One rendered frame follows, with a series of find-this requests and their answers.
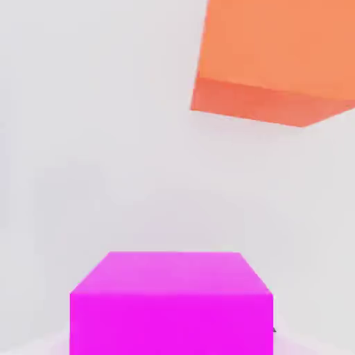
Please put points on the large orange box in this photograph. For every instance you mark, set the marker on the large orange box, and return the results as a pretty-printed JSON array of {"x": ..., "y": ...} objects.
[{"x": 271, "y": 55}]

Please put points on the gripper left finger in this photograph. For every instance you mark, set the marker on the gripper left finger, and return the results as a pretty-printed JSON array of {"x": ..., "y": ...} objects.
[{"x": 56, "y": 348}]

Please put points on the small magenta cube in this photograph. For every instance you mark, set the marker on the small magenta cube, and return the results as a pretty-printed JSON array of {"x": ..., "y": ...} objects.
[{"x": 171, "y": 319}]

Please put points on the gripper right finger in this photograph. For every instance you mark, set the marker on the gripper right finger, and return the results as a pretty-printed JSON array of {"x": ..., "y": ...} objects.
[{"x": 285, "y": 345}]

